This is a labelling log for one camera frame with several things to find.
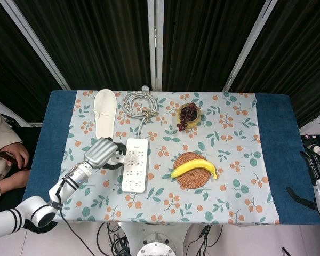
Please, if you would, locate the dark purple grape bunch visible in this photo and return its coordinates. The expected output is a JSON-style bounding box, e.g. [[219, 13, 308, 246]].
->
[[175, 102, 198, 132]]

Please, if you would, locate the yellow banana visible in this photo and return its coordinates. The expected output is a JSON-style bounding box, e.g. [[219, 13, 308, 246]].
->
[[170, 158, 219, 180]]

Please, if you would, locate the black device with coloured lights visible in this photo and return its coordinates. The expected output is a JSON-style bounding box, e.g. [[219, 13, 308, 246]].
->
[[300, 134, 320, 154]]

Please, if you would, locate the black pleated curtain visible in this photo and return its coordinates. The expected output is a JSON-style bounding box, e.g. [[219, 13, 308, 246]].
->
[[0, 0, 63, 124], [228, 0, 320, 129], [12, 0, 153, 92], [162, 0, 268, 93]]

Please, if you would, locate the dark phone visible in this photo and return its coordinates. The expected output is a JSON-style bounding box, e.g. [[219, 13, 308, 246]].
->
[[0, 151, 18, 165]]

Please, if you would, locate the yellow small dish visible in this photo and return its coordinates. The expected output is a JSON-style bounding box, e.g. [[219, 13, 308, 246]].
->
[[177, 104, 203, 130]]

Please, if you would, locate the white power strip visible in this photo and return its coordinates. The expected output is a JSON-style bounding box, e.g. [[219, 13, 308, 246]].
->
[[121, 138, 149, 193]]

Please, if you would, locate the round woven rattan coaster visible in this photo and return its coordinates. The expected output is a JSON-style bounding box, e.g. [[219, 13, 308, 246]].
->
[[172, 151, 217, 190]]

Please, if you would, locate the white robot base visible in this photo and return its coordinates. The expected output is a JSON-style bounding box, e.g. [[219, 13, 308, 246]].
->
[[119, 222, 204, 256]]

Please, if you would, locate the white slipper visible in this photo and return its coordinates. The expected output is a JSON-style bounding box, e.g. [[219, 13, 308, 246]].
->
[[93, 89, 118, 140]]

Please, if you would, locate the coiled grey power cable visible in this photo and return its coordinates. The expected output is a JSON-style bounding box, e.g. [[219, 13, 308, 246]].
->
[[122, 90, 159, 140]]

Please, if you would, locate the blue table cover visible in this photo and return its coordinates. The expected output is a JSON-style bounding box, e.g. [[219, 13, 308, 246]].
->
[[21, 90, 320, 226]]

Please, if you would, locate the person in beige jacket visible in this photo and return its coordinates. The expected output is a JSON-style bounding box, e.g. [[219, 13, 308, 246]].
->
[[0, 102, 32, 204]]

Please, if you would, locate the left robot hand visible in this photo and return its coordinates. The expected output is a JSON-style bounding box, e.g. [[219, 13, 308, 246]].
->
[[84, 137, 127, 171]]

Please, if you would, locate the floral printed tablecloth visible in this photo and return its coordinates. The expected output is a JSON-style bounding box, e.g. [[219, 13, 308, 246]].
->
[[50, 90, 281, 225]]

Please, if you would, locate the black floor cables bundle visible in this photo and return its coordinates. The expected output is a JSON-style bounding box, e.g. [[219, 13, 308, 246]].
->
[[195, 224, 223, 256], [96, 222, 131, 256]]

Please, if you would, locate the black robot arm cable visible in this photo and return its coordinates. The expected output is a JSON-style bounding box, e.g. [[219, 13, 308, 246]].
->
[[58, 207, 95, 256]]

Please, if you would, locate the grey metal frame post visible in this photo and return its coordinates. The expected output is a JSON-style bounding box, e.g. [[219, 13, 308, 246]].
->
[[0, 0, 71, 91], [222, 0, 279, 93], [146, 0, 165, 92]]

